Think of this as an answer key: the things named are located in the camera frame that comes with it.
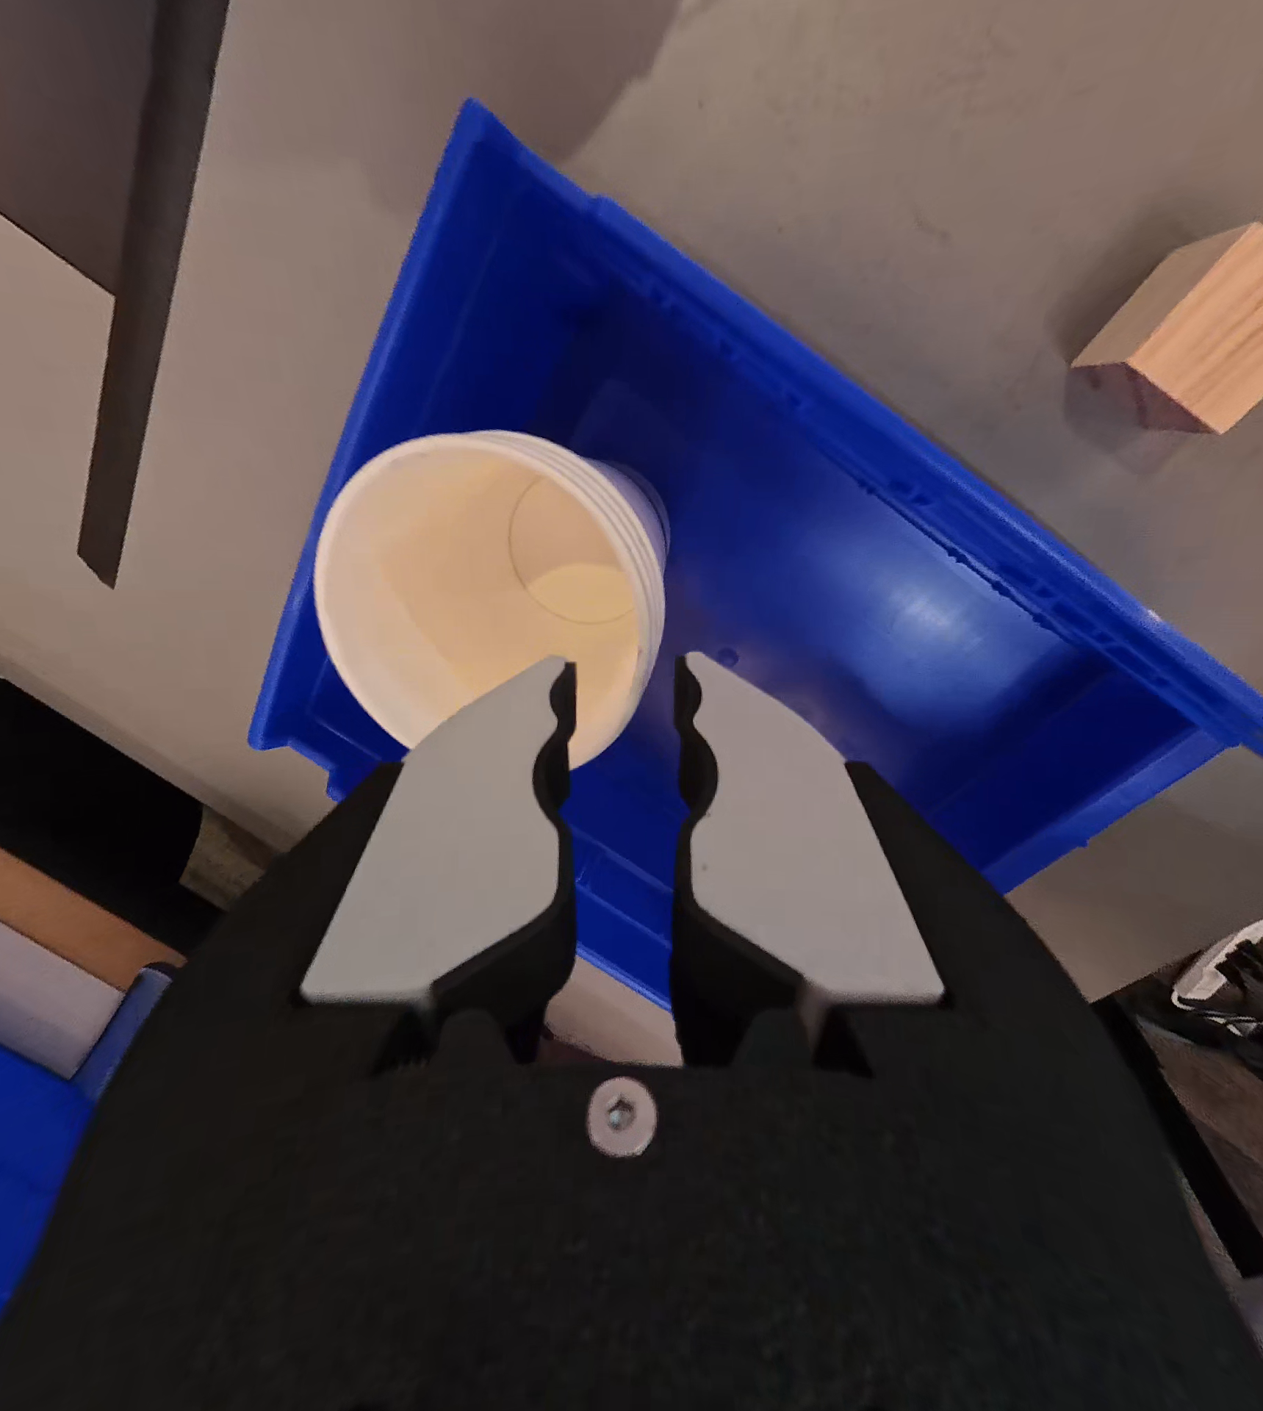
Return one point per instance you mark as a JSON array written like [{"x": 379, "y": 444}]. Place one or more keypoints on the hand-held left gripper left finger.
[{"x": 444, "y": 860}]

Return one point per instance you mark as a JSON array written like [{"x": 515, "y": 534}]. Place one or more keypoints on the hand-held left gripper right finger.
[{"x": 808, "y": 860}]

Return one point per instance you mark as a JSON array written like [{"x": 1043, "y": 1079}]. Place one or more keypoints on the wooden cube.
[{"x": 1227, "y": 331}]

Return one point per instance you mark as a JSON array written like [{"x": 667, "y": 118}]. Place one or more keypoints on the white power strip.
[{"x": 1193, "y": 977}]

